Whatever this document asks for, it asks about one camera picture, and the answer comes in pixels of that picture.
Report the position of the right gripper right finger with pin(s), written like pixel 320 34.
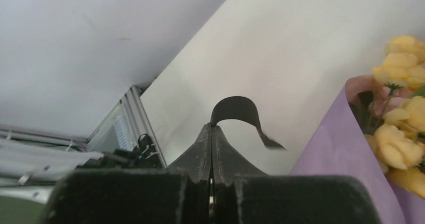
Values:
pixel 244 194

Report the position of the yellow fake flower stem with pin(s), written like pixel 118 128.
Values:
pixel 397 112

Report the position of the pink wrapping paper sheet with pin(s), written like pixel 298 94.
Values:
pixel 339 147

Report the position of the aluminium frame rail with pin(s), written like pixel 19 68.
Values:
pixel 125 132

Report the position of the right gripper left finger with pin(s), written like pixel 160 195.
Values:
pixel 178 193

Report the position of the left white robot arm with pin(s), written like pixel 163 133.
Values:
pixel 24 164

